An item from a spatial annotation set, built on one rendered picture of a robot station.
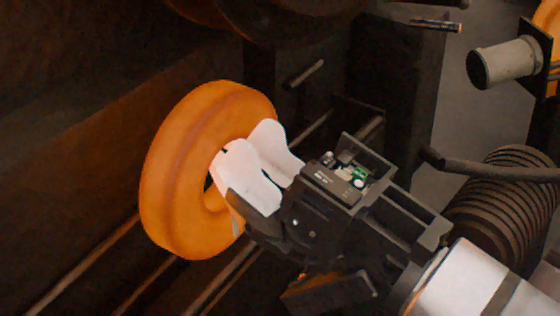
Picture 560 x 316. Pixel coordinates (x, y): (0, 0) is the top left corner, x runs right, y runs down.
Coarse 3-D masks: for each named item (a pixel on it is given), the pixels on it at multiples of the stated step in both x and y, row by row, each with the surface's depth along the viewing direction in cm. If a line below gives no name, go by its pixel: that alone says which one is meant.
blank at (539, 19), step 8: (544, 0) 117; (552, 0) 116; (544, 8) 117; (552, 8) 115; (536, 16) 118; (544, 16) 116; (552, 16) 115; (536, 24) 118; (544, 24) 116; (552, 24) 116; (552, 32) 117; (552, 56) 120
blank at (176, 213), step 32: (192, 96) 66; (224, 96) 66; (256, 96) 69; (160, 128) 65; (192, 128) 64; (224, 128) 67; (160, 160) 64; (192, 160) 64; (160, 192) 64; (192, 192) 66; (160, 224) 65; (192, 224) 67; (224, 224) 72; (192, 256) 69
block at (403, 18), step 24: (360, 24) 103; (384, 24) 101; (408, 24) 100; (360, 48) 105; (384, 48) 103; (408, 48) 101; (432, 48) 102; (360, 72) 107; (384, 72) 104; (408, 72) 102; (432, 72) 105; (360, 96) 109; (384, 96) 106; (408, 96) 104; (432, 96) 108; (408, 120) 106; (432, 120) 112; (384, 144) 110; (408, 144) 108; (408, 168) 111
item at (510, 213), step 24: (552, 168) 123; (480, 192) 116; (504, 192) 116; (528, 192) 117; (552, 192) 121; (456, 216) 114; (480, 216) 112; (504, 216) 113; (528, 216) 115; (480, 240) 112; (504, 240) 111; (528, 240) 115; (504, 264) 113
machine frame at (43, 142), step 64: (0, 0) 64; (64, 0) 69; (128, 0) 76; (0, 64) 66; (64, 64) 72; (128, 64) 75; (192, 64) 78; (256, 64) 93; (0, 128) 66; (64, 128) 67; (128, 128) 73; (0, 192) 63; (64, 192) 69; (128, 192) 76; (0, 256) 65; (64, 256) 72; (128, 256) 80
